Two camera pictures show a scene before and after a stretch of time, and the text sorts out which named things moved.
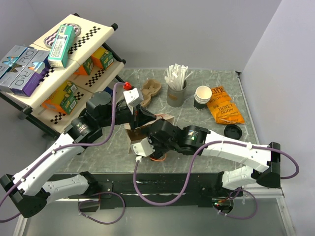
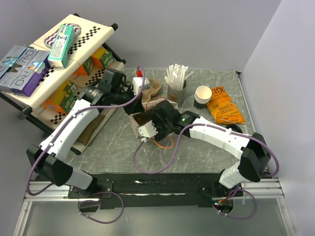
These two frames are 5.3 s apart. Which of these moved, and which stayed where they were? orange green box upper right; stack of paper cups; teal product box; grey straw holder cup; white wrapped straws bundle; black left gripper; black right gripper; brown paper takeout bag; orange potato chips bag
Moved: brown paper takeout bag; black right gripper; black left gripper
Stayed: white wrapped straws bundle; grey straw holder cup; orange potato chips bag; teal product box; orange green box upper right; stack of paper cups
